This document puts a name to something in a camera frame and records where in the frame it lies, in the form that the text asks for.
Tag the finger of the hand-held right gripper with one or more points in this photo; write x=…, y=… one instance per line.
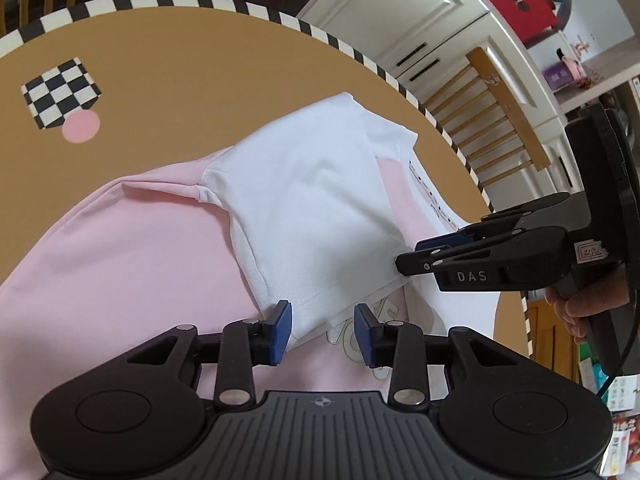
x=545, y=210
x=500, y=250

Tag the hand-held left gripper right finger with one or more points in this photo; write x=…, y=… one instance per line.
x=362, y=335

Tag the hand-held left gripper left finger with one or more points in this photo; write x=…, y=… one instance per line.
x=282, y=332

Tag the pink and white t-shirt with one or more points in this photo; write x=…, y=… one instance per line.
x=310, y=200

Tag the person's right hand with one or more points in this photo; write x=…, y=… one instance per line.
x=575, y=305

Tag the wooden side cabinet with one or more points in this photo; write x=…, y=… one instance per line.
x=550, y=345

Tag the wooden chair with pink sticker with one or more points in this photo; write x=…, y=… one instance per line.
x=505, y=105

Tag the purple pink water bottle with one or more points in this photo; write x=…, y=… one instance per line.
x=560, y=76

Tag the white cabinet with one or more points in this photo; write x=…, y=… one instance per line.
x=400, y=0

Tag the pink round sticker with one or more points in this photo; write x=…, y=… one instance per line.
x=81, y=126

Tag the black white checkered sticker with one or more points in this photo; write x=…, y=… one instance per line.
x=60, y=92

